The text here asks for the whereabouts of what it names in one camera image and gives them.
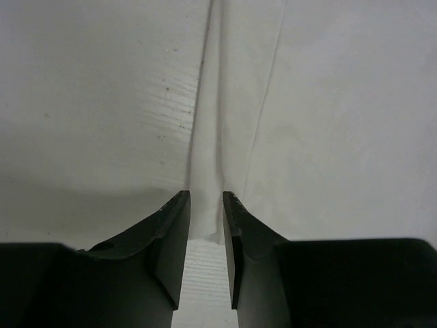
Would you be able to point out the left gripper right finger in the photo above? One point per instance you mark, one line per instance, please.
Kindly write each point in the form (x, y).
(275, 282)

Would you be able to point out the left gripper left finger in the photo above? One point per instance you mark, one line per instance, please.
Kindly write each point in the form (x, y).
(133, 279)

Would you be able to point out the white tank top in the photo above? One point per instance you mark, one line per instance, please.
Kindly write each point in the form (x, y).
(320, 116)

